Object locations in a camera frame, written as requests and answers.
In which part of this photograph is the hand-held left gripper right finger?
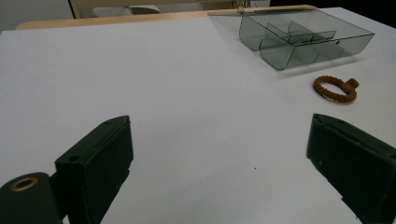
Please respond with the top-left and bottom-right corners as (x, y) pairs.
(305, 113), (396, 224)

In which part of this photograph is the clear grey divided organizer box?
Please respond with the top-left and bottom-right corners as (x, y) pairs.
(207, 7), (375, 71)

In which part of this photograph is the light wooden table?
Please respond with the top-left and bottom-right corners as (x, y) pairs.
(15, 4), (318, 31)

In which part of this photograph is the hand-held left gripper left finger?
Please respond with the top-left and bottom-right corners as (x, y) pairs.
(54, 115), (134, 224)

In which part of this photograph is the brown hair tie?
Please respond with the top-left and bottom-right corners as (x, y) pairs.
(312, 75), (361, 105)

